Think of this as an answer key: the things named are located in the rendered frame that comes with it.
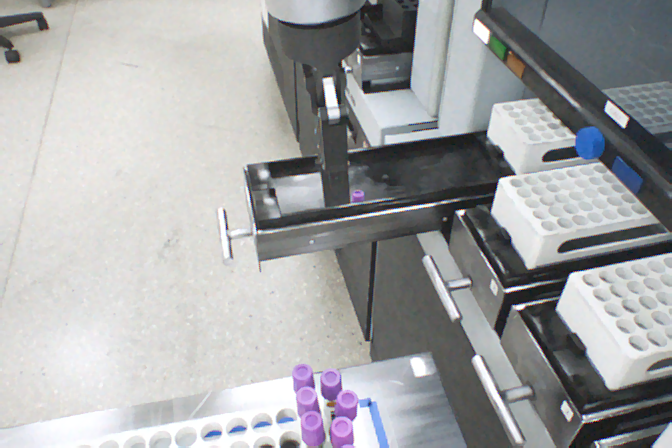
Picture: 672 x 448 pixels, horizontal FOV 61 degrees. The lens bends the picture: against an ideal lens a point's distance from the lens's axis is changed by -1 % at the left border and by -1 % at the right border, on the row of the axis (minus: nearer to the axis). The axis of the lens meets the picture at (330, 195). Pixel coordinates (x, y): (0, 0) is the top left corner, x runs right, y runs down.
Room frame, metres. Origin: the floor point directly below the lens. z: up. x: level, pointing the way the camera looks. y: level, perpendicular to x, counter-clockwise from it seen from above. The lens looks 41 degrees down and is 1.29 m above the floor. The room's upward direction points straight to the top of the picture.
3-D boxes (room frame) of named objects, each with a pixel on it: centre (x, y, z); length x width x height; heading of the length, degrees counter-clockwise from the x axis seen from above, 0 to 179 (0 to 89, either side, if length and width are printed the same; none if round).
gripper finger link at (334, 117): (0.45, 0.00, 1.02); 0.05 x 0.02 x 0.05; 8
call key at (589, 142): (0.43, -0.24, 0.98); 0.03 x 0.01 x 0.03; 14
